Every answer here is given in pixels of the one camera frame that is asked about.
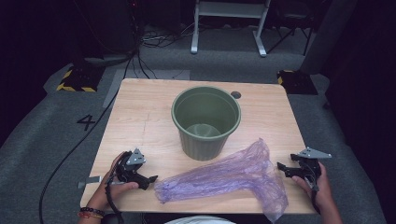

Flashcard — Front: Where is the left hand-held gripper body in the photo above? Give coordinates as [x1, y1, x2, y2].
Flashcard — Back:
[115, 147, 148, 185]

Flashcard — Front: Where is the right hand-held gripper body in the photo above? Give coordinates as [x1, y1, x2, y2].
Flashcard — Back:
[292, 147, 332, 189]

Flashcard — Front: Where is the purple plastic bag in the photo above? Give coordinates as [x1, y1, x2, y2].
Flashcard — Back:
[153, 137, 289, 223]

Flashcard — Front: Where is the green plastic bin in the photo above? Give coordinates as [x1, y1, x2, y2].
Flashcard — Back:
[170, 86, 242, 161]

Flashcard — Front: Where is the person's right hand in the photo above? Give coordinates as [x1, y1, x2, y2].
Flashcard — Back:
[291, 161, 334, 213]

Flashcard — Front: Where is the person's left hand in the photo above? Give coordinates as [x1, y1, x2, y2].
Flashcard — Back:
[84, 152, 140, 213]

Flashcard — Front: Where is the grey tape strip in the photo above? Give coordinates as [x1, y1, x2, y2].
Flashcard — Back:
[77, 175, 103, 189]

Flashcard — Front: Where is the person's white clothing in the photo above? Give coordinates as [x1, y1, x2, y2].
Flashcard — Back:
[163, 215, 236, 224]

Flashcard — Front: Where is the black yellow striped base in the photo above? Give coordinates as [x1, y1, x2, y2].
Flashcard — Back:
[276, 69, 319, 96]
[55, 64, 106, 93]

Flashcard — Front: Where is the grey pillar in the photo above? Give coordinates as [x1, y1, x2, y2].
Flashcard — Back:
[299, 0, 359, 76]

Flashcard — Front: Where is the black tripod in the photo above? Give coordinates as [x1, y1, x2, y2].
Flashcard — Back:
[266, 12, 316, 56]

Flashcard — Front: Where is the right hand-held gripper cable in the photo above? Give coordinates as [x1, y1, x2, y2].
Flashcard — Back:
[306, 174, 322, 216]

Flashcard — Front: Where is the hand-held gripper cable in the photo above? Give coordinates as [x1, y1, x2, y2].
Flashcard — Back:
[104, 151, 126, 224]
[306, 174, 322, 216]

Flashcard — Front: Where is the left hand-held gripper cable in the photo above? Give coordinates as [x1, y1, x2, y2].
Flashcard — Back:
[104, 151, 126, 224]

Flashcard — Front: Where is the beaded bracelet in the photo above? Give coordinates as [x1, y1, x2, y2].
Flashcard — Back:
[78, 206, 106, 220]

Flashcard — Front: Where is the black floor cable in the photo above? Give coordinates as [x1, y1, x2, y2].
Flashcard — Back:
[38, 46, 139, 224]

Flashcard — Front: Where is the tangle of cables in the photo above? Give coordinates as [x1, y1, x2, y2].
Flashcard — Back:
[139, 22, 195, 49]

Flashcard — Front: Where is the white metal stand frame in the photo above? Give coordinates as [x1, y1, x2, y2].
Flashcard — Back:
[190, 0, 272, 58]

